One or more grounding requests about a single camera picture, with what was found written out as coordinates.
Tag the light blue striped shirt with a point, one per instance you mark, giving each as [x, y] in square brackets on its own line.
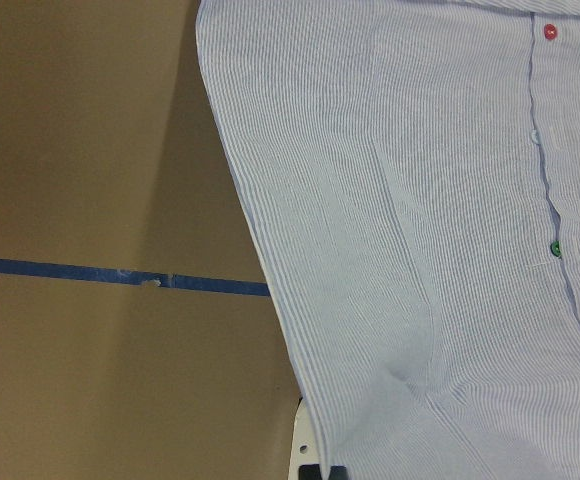
[410, 175]

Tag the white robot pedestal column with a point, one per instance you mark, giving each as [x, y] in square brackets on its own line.
[304, 457]

